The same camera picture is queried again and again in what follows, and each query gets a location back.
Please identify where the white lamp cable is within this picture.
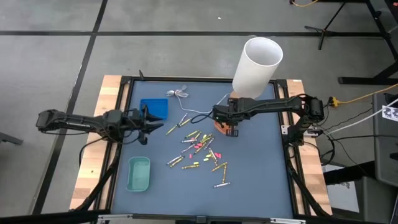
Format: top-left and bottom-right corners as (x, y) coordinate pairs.
(165, 84), (231, 114)

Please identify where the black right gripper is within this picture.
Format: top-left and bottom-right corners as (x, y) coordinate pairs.
(212, 104), (241, 138)

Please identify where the grey cabinet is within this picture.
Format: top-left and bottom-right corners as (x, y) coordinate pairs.
(372, 92), (398, 187)

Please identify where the orange plastic bin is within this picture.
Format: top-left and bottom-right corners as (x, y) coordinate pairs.
(213, 120), (234, 136)

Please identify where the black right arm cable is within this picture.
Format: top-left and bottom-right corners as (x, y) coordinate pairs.
(190, 112), (216, 124)

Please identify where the black diagonal frame strut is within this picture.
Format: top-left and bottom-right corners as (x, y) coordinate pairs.
(285, 158), (332, 217)
(73, 141), (123, 212)

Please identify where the yellow power cord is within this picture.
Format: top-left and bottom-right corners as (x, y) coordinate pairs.
(330, 83), (398, 107)

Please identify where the black rig crossbar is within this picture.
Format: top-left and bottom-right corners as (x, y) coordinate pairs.
(0, 210), (312, 224)

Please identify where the black table frame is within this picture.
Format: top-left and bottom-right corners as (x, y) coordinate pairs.
(93, 75), (312, 220)

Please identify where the white floor cable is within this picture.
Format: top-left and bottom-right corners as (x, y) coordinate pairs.
(323, 98), (398, 136)

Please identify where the blue plastic mesh basket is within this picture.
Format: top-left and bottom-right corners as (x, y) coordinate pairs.
(139, 98), (169, 121)

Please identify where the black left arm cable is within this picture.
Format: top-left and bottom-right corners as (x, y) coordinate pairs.
(123, 132), (149, 146)

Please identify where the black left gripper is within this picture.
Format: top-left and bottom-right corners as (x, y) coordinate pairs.
(123, 105), (165, 134)

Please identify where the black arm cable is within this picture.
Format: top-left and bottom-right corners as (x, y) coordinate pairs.
(123, 132), (149, 146)
(190, 112), (216, 124)

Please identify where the white cylindrical lamp shade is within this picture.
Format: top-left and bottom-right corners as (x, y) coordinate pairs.
(231, 37), (284, 100)

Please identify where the teal plastic bin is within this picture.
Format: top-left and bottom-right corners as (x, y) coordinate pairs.
(126, 156), (151, 193)

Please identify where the black floor stand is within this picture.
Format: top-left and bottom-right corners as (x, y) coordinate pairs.
(338, 0), (398, 85)

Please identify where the black tripod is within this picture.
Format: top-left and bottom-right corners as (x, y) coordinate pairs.
(303, 0), (349, 50)

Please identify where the white marker paper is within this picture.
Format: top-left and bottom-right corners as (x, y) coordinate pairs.
(381, 105), (398, 123)

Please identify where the grey metal foot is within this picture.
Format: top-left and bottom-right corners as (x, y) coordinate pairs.
(0, 132), (24, 146)

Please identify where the thin yellow floor cable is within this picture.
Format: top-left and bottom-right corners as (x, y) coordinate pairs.
(290, 0), (320, 7)

